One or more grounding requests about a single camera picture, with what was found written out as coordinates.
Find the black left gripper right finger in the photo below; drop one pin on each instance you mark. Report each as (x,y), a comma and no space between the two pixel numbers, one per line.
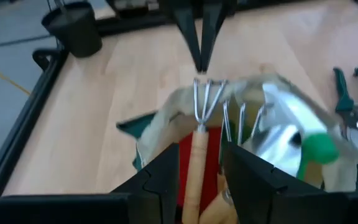
(250,186)

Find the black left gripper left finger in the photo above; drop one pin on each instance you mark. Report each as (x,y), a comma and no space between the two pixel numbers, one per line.
(157,193)

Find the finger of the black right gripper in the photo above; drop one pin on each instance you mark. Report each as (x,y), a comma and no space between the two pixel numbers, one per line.
(213,28)
(188,28)

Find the cream gardening bag green trim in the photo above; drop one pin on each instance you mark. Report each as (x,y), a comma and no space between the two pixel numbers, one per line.
(160,130)

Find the black plant pot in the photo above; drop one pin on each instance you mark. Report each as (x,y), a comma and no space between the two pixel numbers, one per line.
(73,31)

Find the black table corner clamp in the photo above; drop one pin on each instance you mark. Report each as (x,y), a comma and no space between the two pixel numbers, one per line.
(39,56)

